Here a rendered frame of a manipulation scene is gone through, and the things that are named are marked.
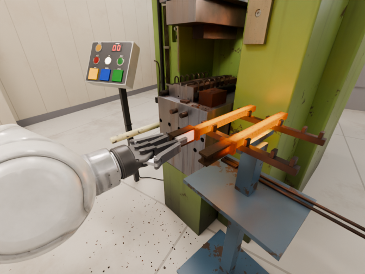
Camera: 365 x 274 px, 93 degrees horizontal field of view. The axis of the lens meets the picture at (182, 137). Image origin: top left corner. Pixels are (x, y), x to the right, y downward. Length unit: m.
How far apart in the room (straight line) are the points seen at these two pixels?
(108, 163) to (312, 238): 1.50
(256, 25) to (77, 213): 0.83
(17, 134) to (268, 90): 0.81
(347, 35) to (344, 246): 1.29
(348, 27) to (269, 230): 1.00
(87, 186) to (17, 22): 3.64
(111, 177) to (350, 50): 1.18
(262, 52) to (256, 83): 0.13
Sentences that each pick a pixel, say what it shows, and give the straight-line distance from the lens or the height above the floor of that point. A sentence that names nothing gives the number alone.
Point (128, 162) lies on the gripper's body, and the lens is 0.39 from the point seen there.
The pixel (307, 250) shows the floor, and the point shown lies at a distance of 1.58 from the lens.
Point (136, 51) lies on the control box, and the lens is 1.29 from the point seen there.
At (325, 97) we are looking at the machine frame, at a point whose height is 0.93.
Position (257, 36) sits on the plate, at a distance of 0.86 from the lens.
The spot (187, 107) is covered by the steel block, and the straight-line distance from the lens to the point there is 0.88.
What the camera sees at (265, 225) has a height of 0.68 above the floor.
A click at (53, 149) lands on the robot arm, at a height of 1.10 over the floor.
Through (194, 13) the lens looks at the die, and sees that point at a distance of 0.91.
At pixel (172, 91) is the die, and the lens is 1.04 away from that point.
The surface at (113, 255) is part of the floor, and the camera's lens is 1.41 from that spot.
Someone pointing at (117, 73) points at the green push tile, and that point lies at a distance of 1.24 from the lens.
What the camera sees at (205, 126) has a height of 0.96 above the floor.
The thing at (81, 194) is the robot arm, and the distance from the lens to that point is 0.19.
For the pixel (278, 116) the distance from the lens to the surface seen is 0.71.
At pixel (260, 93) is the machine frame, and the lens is 0.88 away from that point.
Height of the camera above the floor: 1.19
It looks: 28 degrees down
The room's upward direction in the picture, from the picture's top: straight up
